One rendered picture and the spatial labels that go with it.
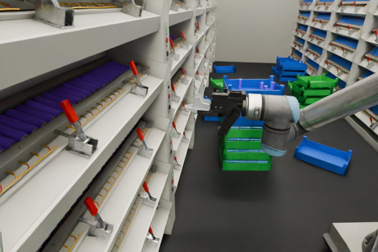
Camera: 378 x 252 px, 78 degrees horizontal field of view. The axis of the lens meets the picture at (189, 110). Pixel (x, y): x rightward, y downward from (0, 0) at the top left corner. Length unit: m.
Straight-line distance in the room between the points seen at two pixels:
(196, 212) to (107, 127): 0.89
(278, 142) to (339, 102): 0.22
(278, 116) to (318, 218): 0.73
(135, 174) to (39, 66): 0.42
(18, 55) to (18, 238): 0.19
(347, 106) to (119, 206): 0.71
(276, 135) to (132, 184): 0.49
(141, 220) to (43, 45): 0.62
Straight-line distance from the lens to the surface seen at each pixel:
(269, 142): 0.87
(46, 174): 0.39
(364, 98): 0.86
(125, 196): 0.61
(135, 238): 0.77
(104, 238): 0.54
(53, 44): 0.32
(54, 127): 0.43
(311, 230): 1.35
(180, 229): 1.23
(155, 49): 0.76
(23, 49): 0.29
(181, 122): 1.32
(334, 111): 0.89
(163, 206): 1.08
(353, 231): 1.25
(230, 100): 0.80
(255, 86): 1.52
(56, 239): 0.52
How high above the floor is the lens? 0.96
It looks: 24 degrees down
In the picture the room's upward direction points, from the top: straight up
